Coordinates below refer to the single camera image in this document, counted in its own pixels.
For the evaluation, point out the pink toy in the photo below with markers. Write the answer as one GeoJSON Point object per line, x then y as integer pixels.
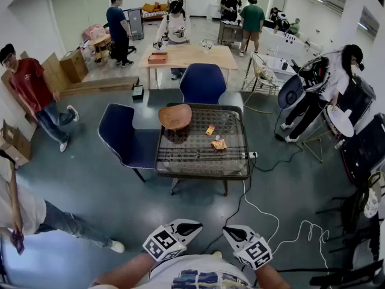
{"type": "Point", "coordinates": [94, 32]}

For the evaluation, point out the blue chair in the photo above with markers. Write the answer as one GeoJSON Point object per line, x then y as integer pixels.
{"type": "Point", "coordinates": [120, 131]}
{"type": "Point", "coordinates": [203, 83]}

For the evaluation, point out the small wooden high chair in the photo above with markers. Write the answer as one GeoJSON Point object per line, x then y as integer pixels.
{"type": "Point", "coordinates": [100, 41]}

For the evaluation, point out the grey computer case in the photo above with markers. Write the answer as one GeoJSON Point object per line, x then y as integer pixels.
{"type": "Point", "coordinates": [135, 23]}

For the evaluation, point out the large black appliance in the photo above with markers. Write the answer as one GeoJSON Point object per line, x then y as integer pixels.
{"type": "Point", "coordinates": [364, 149]}

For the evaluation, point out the person's left forearm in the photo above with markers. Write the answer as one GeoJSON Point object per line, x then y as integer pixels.
{"type": "Point", "coordinates": [126, 269]}

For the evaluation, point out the white round table top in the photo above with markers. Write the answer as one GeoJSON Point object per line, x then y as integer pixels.
{"type": "Point", "coordinates": [341, 122]}

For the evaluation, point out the person's white printed shirt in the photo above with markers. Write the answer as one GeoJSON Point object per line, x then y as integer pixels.
{"type": "Point", "coordinates": [195, 265]}

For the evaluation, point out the dark blue round seat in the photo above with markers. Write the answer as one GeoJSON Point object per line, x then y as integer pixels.
{"type": "Point", "coordinates": [290, 93]}

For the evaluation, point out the white counter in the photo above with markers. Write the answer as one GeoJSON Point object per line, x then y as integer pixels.
{"type": "Point", "coordinates": [282, 45]}

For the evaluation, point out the wooden bowl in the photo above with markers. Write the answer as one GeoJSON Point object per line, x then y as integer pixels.
{"type": "Point", "coordinates": [174, 116]}

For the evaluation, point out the stack of flat wooden boards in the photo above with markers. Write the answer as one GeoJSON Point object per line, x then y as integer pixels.
{"type": "Point", "coordinates": [99, 86]}

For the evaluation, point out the black metal stand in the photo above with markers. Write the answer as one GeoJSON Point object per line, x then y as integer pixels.
{"type": "Point", "coordinates": [350, 212]}

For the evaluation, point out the light wooden table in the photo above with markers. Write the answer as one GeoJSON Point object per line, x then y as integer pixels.
{"type": "Point", "coordinates": [192, 56]}

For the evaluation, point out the red yellow snack packet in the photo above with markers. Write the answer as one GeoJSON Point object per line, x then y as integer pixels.
{"type": "Point", "coordinates": [210, 130]}

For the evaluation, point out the person's white shoe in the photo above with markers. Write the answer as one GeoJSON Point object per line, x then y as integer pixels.
{"type": "Point", "coordinates": [217, 254]}

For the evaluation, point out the person's right forearm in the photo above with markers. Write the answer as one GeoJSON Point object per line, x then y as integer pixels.
{"type": "Point", "coordinates": [272, 278]}

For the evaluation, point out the dark small table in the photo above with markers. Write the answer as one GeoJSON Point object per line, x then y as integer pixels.
{"type": "Point", "coordinates": [230, 33]}

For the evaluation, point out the closed cardboard box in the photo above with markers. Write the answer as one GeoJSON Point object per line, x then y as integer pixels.
{"type": "Point", "coordinates": [73, 66]}

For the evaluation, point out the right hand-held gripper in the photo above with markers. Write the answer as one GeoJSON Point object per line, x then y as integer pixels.
{"type": "Point", "coordinates": [254, 253]}

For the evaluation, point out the orange snack packet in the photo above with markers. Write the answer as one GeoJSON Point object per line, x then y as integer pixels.
{"type": "Point", "coordinates": [219, 144]}

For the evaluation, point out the orange box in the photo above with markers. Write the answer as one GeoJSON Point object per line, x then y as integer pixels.
{"type": "Point", "coordinates": [157, 58]}

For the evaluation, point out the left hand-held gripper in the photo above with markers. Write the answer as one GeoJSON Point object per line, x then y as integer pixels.
{"type": "Point", "coordinates": [159, 244]}

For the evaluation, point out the glass top rattan table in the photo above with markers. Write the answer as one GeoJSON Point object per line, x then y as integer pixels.
{"type": "Point", "coordinates": [192, 161]}

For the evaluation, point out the sofa with orange cushions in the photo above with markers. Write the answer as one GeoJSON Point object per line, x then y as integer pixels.
{"type": "Point", "coordinates": [153, 8]}

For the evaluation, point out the open cardboard box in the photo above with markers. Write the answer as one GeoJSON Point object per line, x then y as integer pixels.
{"type": "Point", "coordinates": [18, 146]}

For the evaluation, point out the white power strip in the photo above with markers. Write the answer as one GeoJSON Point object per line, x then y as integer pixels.
{"type": "Point", "coordinates": [253, 154]}

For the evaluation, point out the black flat box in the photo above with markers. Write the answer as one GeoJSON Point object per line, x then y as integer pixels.
{"type": "Point", "coordinates": [138, 92]}

